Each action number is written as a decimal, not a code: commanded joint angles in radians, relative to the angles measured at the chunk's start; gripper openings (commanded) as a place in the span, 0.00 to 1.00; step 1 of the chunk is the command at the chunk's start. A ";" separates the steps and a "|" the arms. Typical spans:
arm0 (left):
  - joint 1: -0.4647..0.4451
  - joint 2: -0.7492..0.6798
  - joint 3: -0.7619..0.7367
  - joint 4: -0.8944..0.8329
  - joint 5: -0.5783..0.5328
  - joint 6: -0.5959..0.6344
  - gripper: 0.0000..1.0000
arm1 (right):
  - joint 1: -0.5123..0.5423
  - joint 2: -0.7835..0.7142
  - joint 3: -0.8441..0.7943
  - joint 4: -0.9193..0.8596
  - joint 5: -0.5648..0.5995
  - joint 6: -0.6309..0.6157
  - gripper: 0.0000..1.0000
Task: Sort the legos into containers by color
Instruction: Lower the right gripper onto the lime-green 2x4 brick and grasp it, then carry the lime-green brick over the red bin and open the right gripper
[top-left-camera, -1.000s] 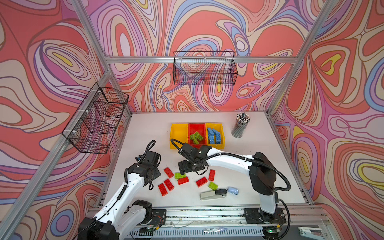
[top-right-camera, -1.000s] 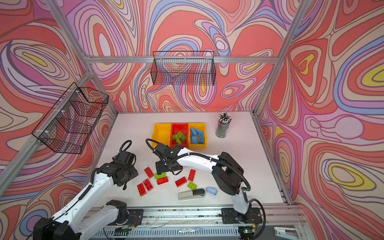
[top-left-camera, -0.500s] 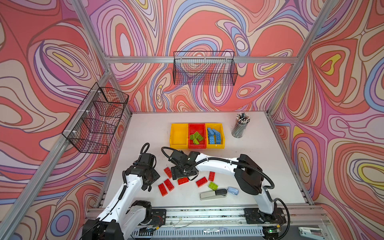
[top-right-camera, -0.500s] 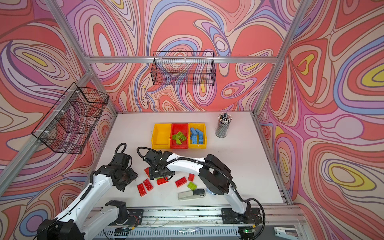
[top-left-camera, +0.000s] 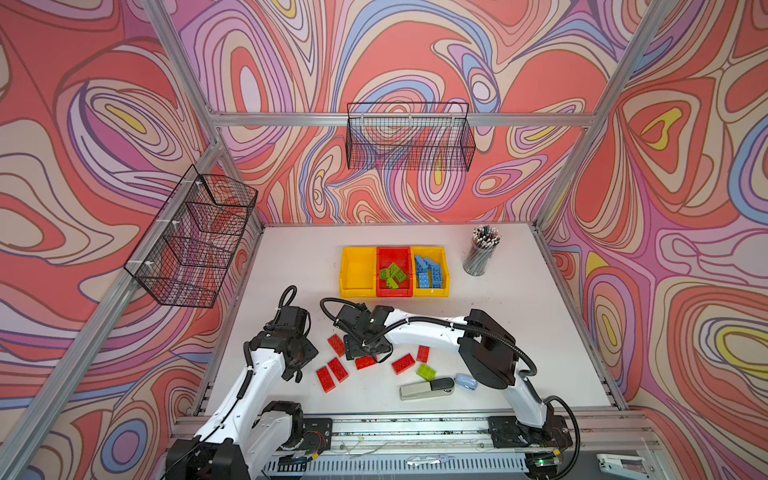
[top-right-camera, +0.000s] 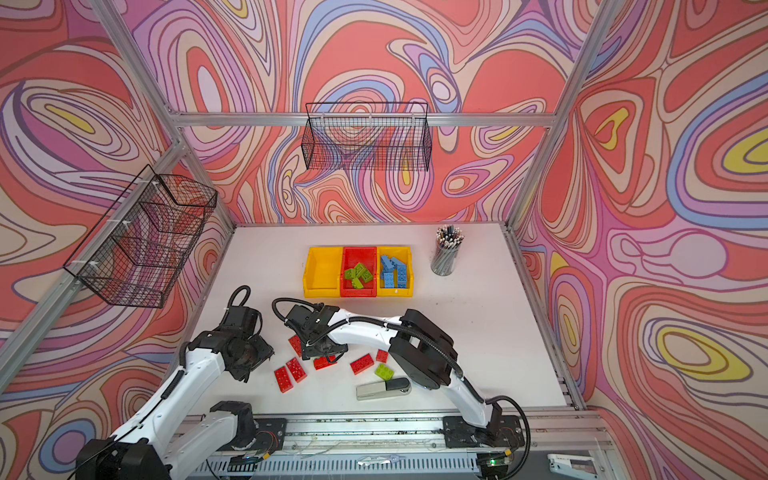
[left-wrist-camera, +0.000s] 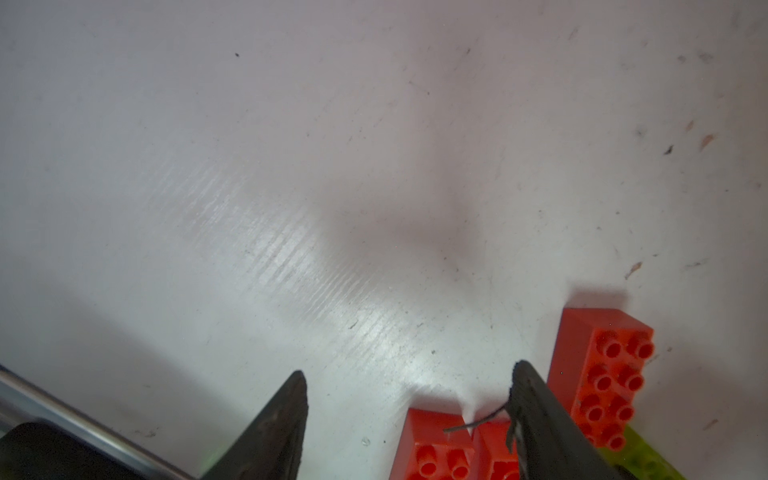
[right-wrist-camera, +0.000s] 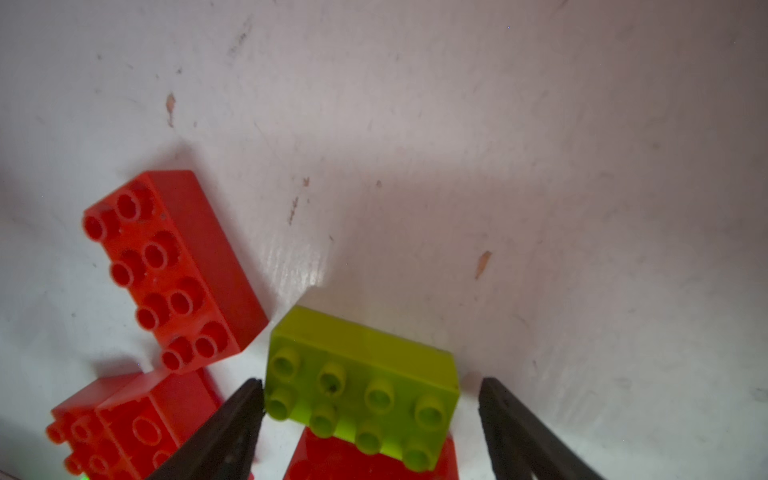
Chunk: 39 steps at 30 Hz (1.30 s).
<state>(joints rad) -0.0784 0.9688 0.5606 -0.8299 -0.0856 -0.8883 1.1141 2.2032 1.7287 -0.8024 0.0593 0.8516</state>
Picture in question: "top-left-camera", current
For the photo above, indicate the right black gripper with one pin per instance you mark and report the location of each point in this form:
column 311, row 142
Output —
column 353, row 351

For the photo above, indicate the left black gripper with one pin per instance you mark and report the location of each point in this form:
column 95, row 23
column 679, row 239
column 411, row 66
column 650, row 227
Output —
column 308, row 348

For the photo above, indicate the red lego brick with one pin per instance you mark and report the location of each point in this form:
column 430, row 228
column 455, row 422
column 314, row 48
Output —
column 337, row 345
column 338, row 370
column 365, row 362
column 325, row 379
column 403, row 364
column 423, row 354

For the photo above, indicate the blue lego brick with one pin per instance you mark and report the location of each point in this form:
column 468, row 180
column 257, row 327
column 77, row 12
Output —
column 423, row 280
column 436, row 279
column 420, row 265
column 430, row 264

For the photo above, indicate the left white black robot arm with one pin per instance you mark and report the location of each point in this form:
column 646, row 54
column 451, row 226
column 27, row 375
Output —
column 246, row 429

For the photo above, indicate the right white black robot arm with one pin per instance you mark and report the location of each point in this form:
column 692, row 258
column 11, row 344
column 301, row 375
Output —
column 488, row 351

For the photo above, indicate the left yellow plastic bin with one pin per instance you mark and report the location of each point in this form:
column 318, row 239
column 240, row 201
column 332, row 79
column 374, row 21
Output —
column 357, row 279

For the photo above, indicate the yellow plastic bin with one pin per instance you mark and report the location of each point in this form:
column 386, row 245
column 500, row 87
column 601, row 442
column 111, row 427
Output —
column 437, row 254
column 357, row 279

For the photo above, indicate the red plastic bin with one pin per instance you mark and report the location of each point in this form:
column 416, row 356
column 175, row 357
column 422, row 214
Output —
column 401, row 256

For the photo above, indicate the grey black stapler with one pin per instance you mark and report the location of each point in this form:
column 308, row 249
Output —
column 437, row 388

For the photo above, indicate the light blue computer mouse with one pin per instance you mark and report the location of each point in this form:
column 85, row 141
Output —
column 466, row 381

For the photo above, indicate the right yellow plastic bin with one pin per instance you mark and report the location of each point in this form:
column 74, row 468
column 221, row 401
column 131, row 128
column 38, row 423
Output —
column 437, row 254

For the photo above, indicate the mesh cup of pencils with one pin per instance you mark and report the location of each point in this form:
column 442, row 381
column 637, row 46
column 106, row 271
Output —
column 484, row 241

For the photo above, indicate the white label device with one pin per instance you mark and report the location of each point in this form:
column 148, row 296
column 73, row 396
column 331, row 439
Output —
column 624, row 466

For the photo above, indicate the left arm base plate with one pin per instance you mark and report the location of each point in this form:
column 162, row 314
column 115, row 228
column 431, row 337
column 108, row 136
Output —
column 314, row 438

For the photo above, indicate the left black wire basket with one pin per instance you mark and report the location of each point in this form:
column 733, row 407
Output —
column 199, row 229

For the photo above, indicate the black wire basket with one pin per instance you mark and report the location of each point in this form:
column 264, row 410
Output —
column 409, row 135
column 199, row 229

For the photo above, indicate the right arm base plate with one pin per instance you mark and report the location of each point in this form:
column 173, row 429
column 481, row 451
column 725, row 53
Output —
column 507, row 432

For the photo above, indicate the back black wire basket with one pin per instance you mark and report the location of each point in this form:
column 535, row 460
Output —
column 409, row 135

